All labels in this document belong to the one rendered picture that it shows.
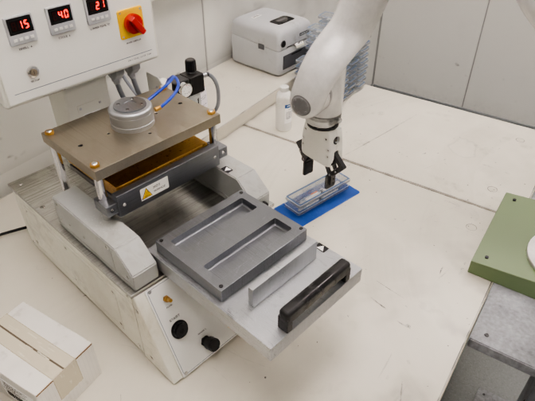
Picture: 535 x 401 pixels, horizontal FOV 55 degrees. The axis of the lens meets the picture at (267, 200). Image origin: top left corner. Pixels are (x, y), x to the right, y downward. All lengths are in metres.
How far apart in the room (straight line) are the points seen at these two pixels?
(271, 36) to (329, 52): 0.82
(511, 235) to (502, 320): 0.23
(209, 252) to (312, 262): 0.17
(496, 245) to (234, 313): 0.69
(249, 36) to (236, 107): 0.33
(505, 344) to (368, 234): 0.39
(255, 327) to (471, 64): 2.72
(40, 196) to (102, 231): 0.28
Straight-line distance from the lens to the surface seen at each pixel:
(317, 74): 1.06
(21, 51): 1.00
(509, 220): 1.35
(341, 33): 1.07
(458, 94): 3.39
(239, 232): 0.88
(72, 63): 1.04
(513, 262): 1.24
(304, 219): 1.29
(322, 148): 1.22
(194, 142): 1.01
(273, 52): 1.87
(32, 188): 1.20
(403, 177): 1.49
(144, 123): 0.95
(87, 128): 0.99
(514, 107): 3.34
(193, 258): 0.84
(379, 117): 1.77
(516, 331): 1.16
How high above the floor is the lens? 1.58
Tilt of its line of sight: 38 degrees down
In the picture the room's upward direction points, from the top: straight up
